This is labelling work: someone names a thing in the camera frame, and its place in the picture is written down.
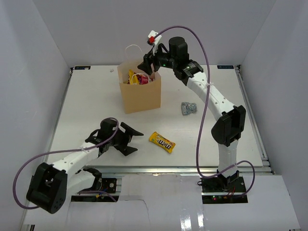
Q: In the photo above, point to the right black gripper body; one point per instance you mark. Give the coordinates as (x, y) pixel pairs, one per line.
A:
(163, 59)

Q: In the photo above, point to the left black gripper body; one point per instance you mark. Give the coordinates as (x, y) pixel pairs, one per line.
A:
(121, 138)

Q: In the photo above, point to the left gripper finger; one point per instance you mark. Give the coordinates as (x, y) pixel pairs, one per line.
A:
(130, 131)
(126, 150)

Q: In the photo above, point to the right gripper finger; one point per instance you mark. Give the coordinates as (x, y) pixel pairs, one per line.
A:
(148, 58)
(146, 66)

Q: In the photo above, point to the colourful Fox's candy bag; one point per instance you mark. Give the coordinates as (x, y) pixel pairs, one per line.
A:
(152, 79)

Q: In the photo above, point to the yellow snack bar packet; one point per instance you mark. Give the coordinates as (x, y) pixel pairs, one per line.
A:
(133, 78)

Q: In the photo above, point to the yellow M&M's packet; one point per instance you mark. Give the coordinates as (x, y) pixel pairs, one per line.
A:
(162, 142)

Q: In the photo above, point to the silver foil snack packet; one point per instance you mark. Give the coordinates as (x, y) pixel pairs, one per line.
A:
(188, 108)

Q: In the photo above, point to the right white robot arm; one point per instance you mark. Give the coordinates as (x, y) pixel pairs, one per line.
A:
(230, 119)

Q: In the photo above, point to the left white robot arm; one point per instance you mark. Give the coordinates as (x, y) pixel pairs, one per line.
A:
(52, 183)

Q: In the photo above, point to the brown paper bag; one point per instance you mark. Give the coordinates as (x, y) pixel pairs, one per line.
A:
(137, 98)

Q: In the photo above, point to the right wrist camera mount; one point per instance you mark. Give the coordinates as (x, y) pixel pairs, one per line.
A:
(154, 40)

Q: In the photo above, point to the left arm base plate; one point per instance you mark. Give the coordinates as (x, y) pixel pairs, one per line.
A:
(105, 184)

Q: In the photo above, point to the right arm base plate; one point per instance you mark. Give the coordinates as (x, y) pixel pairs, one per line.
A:
(214, 192)

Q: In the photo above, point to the aluminium table frame rail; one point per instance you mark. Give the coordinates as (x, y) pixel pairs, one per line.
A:
(167, 170)

